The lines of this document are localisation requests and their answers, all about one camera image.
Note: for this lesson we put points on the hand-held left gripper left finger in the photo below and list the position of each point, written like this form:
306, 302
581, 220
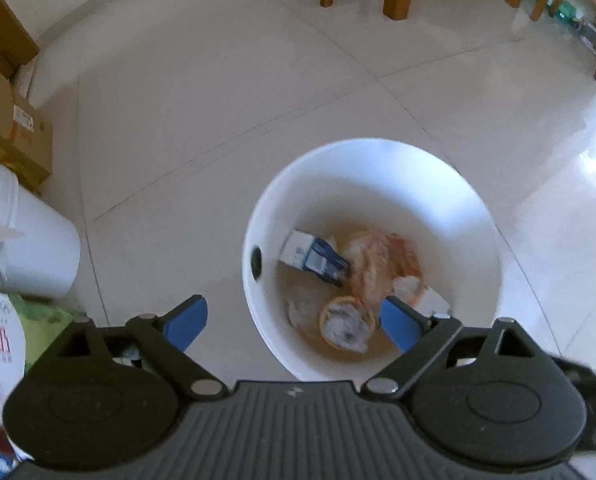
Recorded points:
187, 320

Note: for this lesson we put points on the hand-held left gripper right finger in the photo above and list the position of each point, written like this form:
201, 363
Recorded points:
400, 322

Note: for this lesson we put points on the blue white milk carton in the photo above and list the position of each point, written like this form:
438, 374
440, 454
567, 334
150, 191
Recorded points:
435, 302
318, 257

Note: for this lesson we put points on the clear plastic wrapper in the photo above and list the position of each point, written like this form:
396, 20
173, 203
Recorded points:
365, 270

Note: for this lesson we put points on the paper milk tea cup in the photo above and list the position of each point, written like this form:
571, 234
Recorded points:
324, 317

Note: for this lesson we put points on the clear plastic bag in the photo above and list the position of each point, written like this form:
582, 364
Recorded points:
303, 305

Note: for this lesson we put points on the large white plastic bucket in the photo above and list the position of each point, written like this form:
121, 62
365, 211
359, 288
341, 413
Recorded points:
378, 185

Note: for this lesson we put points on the green printed box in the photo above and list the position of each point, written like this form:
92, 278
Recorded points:
47, 320

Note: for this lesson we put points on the white lidded bucket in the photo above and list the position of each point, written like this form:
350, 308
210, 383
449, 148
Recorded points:
32, 250

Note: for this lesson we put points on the olive cardboard box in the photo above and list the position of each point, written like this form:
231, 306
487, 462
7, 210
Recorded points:
12, 170

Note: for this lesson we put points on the labelled cardboard box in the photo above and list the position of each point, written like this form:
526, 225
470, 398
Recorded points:
22, 120

